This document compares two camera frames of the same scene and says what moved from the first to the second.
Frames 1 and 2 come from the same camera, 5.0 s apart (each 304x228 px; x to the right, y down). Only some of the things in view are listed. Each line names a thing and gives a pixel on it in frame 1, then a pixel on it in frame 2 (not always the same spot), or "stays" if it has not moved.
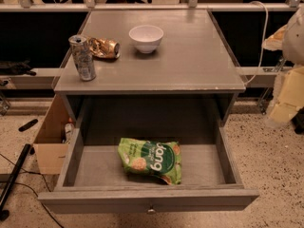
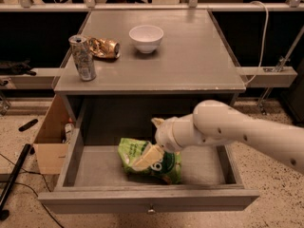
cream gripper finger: [292, 95] to [151, 154]
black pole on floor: [4, 213] stays
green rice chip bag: [156, 158] stays
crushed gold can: [104, 47] stays
